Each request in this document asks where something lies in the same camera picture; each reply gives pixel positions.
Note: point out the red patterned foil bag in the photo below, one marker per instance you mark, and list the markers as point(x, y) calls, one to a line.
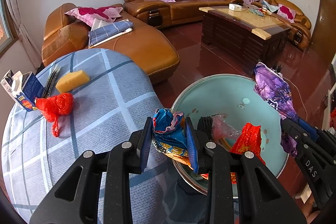
point(249, 140)

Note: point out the folded blue plaid cloth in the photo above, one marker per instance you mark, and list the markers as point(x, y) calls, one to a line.
point(102, 31)

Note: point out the window with white frame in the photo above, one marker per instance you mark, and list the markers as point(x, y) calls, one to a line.
point(8, 32)

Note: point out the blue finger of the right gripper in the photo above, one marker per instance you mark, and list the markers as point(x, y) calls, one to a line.
point(311, 131)

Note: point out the brown wooden door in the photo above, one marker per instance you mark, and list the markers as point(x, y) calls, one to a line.
point(323, 37)

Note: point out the blue orange snack wrapper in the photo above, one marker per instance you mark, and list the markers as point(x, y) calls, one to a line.
point(169, 135)

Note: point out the beige curtain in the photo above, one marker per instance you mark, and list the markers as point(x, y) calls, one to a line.
point(23, 35)

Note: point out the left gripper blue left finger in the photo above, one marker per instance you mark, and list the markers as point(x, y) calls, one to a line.
point(144, 143)

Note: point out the dark wood coffee table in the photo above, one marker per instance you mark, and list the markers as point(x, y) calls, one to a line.
point(248, 37)

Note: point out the white paper box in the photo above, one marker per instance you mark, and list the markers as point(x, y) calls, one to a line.
point(7, 81)

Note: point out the blue plaid tablecloth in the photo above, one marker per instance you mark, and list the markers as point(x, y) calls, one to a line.
point(113, 104)

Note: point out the orange leather chaise sofa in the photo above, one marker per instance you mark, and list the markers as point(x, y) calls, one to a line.
point(145, 45)

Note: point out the orange leather armchair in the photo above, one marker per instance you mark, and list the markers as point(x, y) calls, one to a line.
point(299, 33)

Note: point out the pink cushion on armchair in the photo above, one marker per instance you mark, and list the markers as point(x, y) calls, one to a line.
point(286, 13)

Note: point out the yellow sponge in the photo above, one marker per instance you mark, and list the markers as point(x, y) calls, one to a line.
point(71, 81)

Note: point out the blue milk carton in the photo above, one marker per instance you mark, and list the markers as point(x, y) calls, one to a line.
point(25, 89)

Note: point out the orange leather three-seat sofa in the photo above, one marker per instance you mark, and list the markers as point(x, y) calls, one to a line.
point(160, 14)

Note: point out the teal enamel trash bucket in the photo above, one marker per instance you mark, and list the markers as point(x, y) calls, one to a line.
point(233, 96)

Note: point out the purple foil wrapper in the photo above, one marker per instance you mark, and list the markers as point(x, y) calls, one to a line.
point(275, 91)

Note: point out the pink cushion on chaise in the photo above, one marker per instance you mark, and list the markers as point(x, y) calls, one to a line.
point(88, 14)

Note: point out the red plastic bag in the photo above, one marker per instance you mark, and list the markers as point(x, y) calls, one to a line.
point(54, 107)

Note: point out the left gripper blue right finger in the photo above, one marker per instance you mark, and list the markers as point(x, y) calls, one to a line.
point(192, 144)

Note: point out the clear plastic bag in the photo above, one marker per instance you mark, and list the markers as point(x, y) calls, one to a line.
point(222, 130)

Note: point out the dark foil packet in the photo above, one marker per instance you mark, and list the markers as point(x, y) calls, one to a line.
point(51, 82)

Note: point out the white tissue box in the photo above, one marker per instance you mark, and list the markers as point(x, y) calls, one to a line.
point(234, 7)

